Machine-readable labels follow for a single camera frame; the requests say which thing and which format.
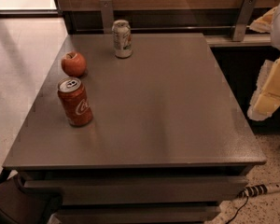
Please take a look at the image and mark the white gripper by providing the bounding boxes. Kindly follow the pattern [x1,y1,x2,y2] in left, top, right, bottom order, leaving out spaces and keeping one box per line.
[247,3,280,121]

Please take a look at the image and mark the grey drawer cabinet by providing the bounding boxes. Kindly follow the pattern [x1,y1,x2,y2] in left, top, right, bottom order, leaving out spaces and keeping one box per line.
[4,34,266,224]

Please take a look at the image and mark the left metal wall bracket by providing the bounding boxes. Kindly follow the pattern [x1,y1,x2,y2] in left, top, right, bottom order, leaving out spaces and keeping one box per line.
[99,0,114,34]

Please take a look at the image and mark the white power strip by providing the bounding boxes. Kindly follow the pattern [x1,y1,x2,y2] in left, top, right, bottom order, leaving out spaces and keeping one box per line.
[237,183,280,198]

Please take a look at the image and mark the dark chair seat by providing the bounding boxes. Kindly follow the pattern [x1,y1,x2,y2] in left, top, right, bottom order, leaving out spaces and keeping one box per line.
[0,175,63,224]

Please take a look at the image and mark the white 7up can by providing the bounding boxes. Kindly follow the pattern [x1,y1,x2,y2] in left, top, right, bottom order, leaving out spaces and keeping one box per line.
[112,20,133,58]

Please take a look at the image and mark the black power cable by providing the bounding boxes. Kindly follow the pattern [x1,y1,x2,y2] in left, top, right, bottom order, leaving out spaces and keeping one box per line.
[224,196,250,224]

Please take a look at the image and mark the red coca-cola can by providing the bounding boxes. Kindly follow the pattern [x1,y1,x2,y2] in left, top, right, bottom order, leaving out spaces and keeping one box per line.
[57,77,93,127]

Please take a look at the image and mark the red apple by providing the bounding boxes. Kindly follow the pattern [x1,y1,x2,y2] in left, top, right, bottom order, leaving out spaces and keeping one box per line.
[61,51,87,77]

